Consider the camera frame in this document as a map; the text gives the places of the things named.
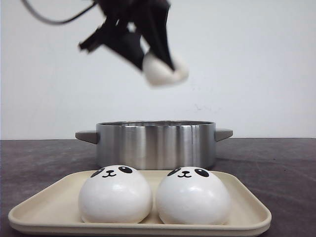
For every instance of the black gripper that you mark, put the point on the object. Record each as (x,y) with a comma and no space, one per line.
(149,17)

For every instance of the panda bun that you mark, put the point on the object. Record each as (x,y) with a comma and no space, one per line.
(115,194)
(158,73)
(193,195)

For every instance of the stainless steel steamer pot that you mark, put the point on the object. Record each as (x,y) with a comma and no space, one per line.
(155,145)

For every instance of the cream rectangular tray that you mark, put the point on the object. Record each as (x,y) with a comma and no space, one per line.
(54,211)

